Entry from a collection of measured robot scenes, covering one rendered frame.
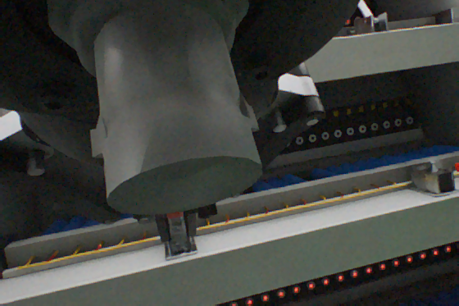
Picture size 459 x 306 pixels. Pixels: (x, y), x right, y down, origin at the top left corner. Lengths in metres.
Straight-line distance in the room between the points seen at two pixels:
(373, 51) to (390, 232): 0.20
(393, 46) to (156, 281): 0.35
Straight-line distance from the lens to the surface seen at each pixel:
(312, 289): 0.51
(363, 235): 0.37
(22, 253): 0.40
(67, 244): 0.39
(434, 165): 0.42
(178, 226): 0.32
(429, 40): 0.49
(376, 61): 0.45
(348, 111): 0.56
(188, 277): 0.32
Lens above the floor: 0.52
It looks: 18 degrees up
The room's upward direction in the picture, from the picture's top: 13 degrees counter-clockwise
